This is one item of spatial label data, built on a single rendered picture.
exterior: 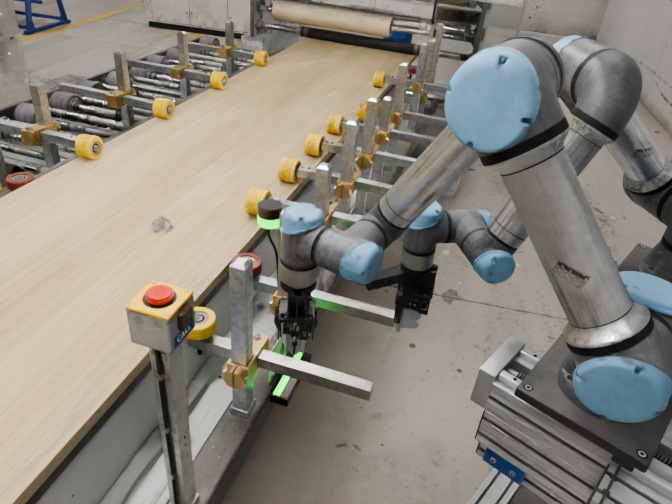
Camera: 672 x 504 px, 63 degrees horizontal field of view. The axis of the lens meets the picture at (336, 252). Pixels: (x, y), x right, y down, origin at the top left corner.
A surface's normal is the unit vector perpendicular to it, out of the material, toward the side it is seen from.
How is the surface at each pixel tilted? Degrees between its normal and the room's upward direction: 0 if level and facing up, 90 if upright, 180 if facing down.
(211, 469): 0
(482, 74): 85
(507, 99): 85
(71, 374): 0
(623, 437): 0
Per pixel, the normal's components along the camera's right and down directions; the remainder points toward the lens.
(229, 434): 0.08, -0.83
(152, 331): -0.31, 0.50
